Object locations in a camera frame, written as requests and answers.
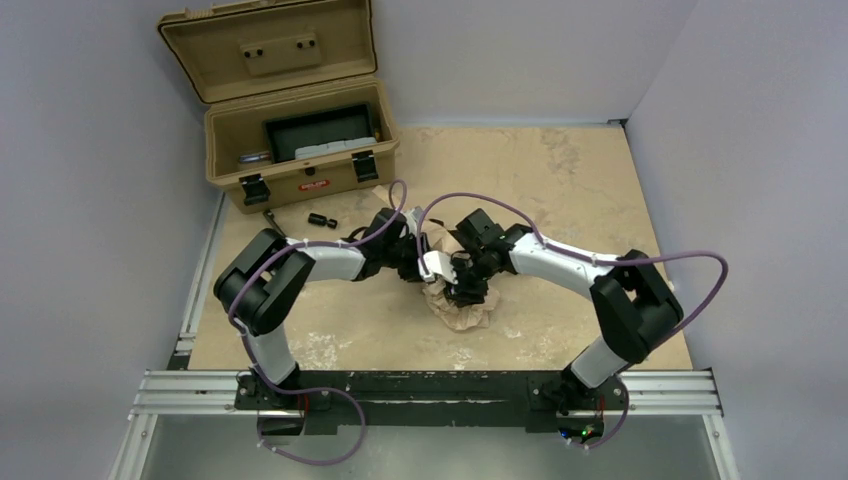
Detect beige folding umbrella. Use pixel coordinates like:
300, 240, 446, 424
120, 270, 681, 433
422, 219, 501, 332

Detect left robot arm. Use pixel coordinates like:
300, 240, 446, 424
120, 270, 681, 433
213, 208, 421, 392

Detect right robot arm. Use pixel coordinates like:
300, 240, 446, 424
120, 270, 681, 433
445, 209, 683, 397

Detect small black cylinder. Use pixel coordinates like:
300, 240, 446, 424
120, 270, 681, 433
307, 212, 338, 230

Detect grey box in case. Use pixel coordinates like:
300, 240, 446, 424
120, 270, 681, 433
295, 137, 377, 160

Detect black hex key tool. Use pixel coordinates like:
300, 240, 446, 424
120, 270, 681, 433
262, 210, 286, 237

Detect black tray in case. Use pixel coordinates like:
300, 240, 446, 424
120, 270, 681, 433
262, 103, 375, 163

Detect metal can in case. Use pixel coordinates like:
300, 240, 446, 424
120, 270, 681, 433
238, 151, 273, 164

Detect tan hard case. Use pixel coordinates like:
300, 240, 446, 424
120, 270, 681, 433
157, 1, 399, 214

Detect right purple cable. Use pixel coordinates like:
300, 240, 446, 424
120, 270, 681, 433
415, 192, 730, 452

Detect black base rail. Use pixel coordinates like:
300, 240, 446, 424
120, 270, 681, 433
234, 370, 627, 440

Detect aluminium frame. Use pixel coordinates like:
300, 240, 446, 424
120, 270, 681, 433
109, 195, 727, 480

